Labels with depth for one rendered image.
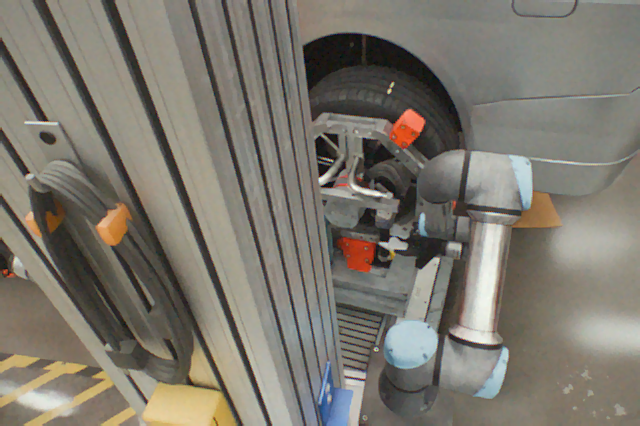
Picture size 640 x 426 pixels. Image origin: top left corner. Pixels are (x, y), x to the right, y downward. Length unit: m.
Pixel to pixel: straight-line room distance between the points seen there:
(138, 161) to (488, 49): 1.44
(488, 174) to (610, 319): 1.66
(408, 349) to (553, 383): 1.32
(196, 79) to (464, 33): 1.42
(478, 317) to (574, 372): 1.34
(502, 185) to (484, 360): 0.37
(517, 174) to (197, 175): 0.84
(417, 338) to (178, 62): 0.94
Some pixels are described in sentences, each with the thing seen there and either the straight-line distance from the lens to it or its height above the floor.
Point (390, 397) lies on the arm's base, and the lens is 1.31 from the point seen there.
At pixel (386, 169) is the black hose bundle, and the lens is 1.59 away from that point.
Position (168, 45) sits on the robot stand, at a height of 1.91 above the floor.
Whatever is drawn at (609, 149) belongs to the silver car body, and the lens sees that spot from 1.93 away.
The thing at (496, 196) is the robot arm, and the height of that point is 1.31.
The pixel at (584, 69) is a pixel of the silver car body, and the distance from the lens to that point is 1.76.
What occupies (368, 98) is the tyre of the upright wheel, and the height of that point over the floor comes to 1.17.
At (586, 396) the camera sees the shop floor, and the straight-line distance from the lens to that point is 2.43.
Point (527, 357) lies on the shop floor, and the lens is 2.45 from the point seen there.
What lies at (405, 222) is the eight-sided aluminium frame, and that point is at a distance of 1.88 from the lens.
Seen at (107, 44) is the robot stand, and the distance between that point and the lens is 0.35.
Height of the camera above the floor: 2.03
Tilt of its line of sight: 43 degrees down
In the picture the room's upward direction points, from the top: 7 degrees counter-clockwise
